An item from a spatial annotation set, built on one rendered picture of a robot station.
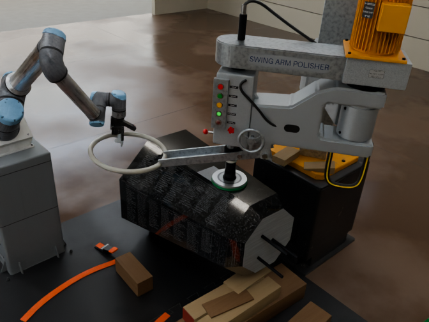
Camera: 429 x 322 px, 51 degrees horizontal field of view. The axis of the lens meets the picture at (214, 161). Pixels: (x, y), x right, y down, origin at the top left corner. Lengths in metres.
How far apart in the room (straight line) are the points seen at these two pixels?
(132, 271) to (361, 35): 2.02
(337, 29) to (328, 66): 0.65
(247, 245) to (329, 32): 1.38
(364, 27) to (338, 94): 0.34
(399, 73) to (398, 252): 1.89
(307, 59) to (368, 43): 0.29
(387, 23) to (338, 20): 0.74
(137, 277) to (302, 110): 1.54
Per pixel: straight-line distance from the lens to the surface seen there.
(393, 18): 2.20
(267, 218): 2.59
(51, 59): 2.41
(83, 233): 3.67
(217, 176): 2.73
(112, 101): 2.88
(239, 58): 2.31
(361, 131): 2.45
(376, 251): 3.80
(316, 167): 3.06
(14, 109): 2.87
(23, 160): 3.02
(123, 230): 3.65
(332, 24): 2.91
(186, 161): 2.67
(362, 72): 2.30
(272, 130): 2.44
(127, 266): 3.17
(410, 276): 3.69
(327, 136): 2.48
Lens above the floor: 2.30
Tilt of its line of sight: 30 degrees down
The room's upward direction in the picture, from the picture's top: 4 degrees clockwise
